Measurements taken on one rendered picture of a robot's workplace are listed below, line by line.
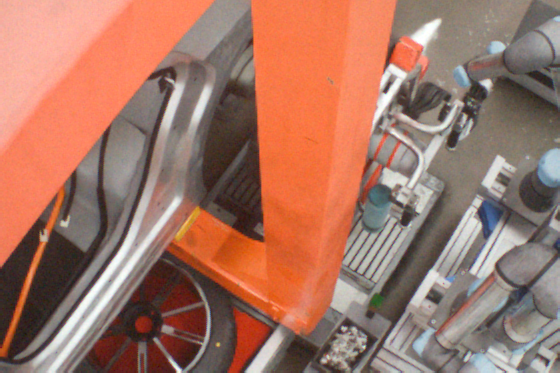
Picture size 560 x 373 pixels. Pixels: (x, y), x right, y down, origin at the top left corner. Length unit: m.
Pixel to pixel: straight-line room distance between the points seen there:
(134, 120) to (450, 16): 2.05
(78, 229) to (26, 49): 2.09
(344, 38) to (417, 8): 2.97
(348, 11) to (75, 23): 0.51
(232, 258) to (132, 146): 0.49
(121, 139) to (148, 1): 1.88
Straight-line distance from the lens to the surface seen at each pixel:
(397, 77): 2.43
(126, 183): 2.41
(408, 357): 3.04
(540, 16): 3.73
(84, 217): 2.63
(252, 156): 2.47
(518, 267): 1.92
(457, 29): 3.98
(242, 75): 2.65
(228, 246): 2.62
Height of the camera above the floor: 3.17
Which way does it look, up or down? 65 degrees down
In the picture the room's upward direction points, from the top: 1 degrees counter-clockwise
